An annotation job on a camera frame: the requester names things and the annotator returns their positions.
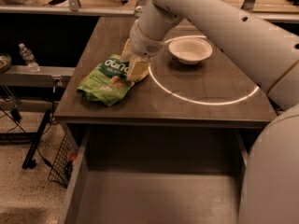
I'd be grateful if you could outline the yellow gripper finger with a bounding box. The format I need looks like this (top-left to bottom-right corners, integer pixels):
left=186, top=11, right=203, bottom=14
left=126, top=56, right=150, bottom=82
left=120, top=39, right=131, bottom=62

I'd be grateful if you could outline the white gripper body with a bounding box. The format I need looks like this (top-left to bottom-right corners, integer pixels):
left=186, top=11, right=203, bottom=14
left=130, top=20, right=164, bottom=57

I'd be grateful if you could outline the green rice chip bag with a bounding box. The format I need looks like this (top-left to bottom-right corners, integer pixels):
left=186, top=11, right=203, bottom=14
left=77, top=54, right=150, bottom=106

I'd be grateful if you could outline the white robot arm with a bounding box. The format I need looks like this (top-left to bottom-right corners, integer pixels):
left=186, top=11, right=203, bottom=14
left=130, top=0, right=299, bottom=224

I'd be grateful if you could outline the open grey drawer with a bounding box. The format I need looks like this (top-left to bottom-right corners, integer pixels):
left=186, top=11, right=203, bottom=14
left=58, top=126, right=247, bottom=224

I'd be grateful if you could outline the silver green soda can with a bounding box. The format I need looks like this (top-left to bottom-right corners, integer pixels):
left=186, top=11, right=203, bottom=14
left=135, top=6, right=144, bottom=19

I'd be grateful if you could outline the white paper bowl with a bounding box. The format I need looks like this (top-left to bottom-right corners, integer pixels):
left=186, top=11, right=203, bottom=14
left=168, top=37, right=213, bottom=65

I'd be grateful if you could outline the grey side shelf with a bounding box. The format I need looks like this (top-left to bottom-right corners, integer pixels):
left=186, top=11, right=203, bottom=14
left=0, top=65, right=75, bottom=88

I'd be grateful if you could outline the clear plastic water bottle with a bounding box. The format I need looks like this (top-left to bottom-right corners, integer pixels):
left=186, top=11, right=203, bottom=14
left=19, top=43, right=40, bottom=72

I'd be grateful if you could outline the round dish on shelf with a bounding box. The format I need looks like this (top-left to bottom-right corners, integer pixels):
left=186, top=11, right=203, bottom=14
left=0, top=53, right=11, bottom=74

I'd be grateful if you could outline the black stand leg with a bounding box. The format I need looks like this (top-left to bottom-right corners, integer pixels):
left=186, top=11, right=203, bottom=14
left=22, top=109, right=51, bottom=169

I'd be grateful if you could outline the black wire basket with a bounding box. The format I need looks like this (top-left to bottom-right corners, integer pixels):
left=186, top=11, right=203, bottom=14
left=48, top=135, right=77, bottom=189

